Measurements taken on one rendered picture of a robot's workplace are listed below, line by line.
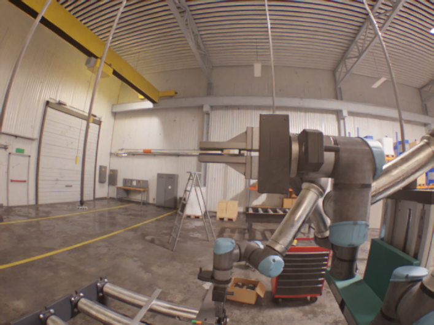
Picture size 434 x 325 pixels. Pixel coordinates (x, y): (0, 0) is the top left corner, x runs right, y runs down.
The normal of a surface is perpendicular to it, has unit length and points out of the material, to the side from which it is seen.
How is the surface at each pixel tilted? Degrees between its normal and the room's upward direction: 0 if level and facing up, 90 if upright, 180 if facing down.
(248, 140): 90
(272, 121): 90
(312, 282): 90
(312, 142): 90
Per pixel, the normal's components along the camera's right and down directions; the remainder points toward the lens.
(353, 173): -0.56, -0.09
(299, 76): -0.18, -0.08
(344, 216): -0.84, -0.08
